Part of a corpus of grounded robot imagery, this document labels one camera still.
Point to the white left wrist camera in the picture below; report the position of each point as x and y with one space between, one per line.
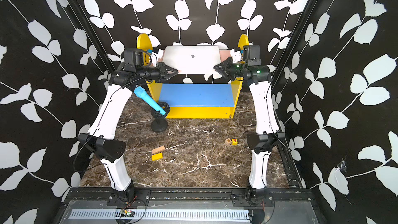
156 55

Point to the wooden letter cube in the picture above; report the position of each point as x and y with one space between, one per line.
228 141

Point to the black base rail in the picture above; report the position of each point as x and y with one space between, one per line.
242 197

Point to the yellow wooden block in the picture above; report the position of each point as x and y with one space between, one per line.
157 156

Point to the cyan toy microphone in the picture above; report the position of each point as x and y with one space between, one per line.
142 94

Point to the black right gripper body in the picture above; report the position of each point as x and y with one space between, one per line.
236 70

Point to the yellow blue toy shelf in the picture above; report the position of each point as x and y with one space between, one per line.
188 100

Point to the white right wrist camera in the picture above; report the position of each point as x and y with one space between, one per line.
236 55

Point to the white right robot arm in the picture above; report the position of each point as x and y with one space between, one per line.
259 80

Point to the small green circuit board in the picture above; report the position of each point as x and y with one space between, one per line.
124 213

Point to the black microphone stand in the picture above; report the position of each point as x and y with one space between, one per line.
160 124

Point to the white slotted cable duct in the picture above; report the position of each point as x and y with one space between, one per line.
229 215

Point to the natural wooden block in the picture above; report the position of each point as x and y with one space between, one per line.
158 150

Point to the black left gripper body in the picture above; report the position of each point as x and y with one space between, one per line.
152 73

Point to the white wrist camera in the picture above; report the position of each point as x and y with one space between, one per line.
236 55
156 55

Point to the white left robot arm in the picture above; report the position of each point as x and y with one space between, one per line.
138 68

